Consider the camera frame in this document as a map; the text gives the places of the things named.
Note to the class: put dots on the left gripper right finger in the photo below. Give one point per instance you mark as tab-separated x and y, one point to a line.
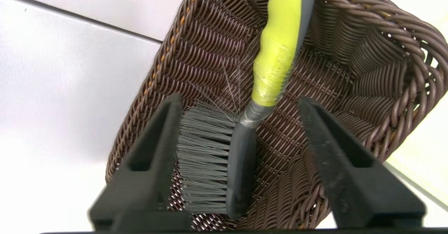
357	192

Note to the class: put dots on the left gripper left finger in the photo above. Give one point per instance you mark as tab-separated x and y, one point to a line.
147	185

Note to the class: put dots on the dark brown wicker basket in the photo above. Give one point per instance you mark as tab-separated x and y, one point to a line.
350	69

